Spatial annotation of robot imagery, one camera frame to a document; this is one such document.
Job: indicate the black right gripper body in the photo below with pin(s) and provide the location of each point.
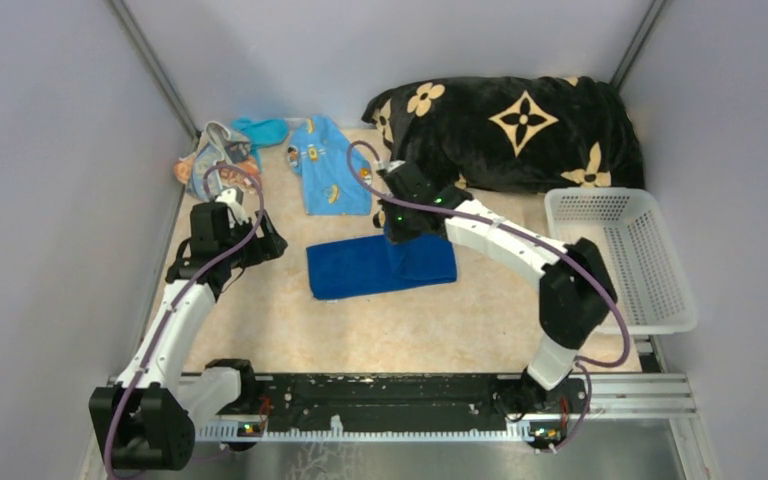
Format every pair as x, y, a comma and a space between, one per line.
399, 225

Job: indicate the dark blue towel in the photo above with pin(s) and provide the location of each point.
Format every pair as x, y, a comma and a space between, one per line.
373, 265

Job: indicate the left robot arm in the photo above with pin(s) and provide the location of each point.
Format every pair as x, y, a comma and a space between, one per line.
147, 419

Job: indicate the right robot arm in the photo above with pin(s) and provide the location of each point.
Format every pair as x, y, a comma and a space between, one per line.
574, 289

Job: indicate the grey orange printed cloth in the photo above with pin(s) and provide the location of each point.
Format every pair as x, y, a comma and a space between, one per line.
222, 159

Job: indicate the light blue printed towel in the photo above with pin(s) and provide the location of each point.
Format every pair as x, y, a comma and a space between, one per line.
317, 152

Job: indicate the teal small cloth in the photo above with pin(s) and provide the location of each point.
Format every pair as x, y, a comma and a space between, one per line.
262, 134

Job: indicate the black floral plush blanket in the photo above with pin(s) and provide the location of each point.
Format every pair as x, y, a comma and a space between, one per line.
510, 134

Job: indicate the white plastic basket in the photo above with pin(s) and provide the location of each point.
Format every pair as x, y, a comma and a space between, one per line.
626, 224

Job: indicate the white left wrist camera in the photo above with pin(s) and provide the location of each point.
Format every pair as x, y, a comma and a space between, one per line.
232, 198

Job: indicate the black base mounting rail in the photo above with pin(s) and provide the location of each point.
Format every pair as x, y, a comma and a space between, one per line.
471, 407

